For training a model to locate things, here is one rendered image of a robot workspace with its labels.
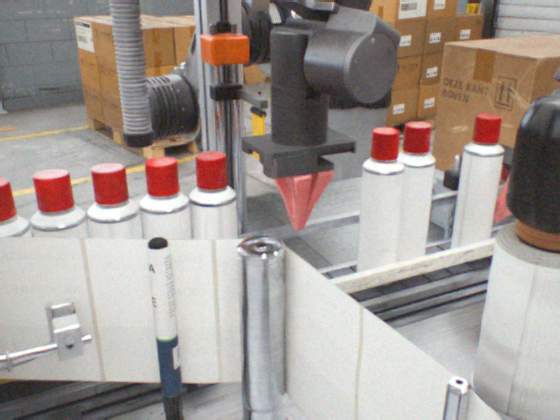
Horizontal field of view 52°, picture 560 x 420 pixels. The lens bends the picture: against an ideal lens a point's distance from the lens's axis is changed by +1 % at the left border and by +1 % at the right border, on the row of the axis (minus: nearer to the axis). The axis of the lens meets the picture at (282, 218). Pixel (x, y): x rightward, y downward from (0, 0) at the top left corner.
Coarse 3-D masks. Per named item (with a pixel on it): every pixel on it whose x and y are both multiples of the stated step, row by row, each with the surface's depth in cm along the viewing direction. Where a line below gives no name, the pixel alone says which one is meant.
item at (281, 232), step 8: (504, 184) 88; (456, 192) 84; (432, 200) 82; (440, 200) 83; (448, 200) 83; (456, 200) 84; (336, 216) 76; (344, 216) 76; (352, 216) 77; (312, 224) 74; (320, 224) 75; (328, 224) 75; (336, 224) 76; (344, 224) 76; (352, 224) 77; (256, 232) 72; (264, 232) 72; (272, 232) 72; (280, 232) 72; (288, 232) 73; (296, 232) 73; (304, 232) 74; (312, 232) 75
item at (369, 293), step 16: (336, 272) 79; (352, 272) 79; (432, 272) 79; (448, 272) 79; (464, 272) 80; (368, 288) 75; (384, 288) 75; (400, 288) 75; (16, 384) 58; (32, 384) 58; (48, 384) 58; (64, 384) 58; (0, 400) 56
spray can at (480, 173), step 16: (480, 128) 75; (496, 128) 75; (480, 144) 76; (496, 144) 76; (464, 160) 78; (480, 160) 76; (496, 160) 76; (464, 176) 78; (480, 176) 77; (496, 176) 77; (464, 192) 79; (480, 192) 78; (496, 192) 78; (464, 208) 79; (480, 208) 78; (464, 224) 80; (480, 224) 79; (464, 240) 81; (480, 240) 80
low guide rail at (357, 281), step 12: (492, 240) 80; (444, 252) 77; (456, 252) 77; (468, 252) 78; (480, 252) 79; (492, 252) 80; (396, 264) 74; (408, 264) 74; (420, 264) 75; (432, 264) 76; (444, 264) 77; (348, 276) 71; (360, 276) 71; (372, 276) 72; (384, 276) 73; (396, 276) 74; (408, 276) 75; (348, 288) 71; (360, 288) 72
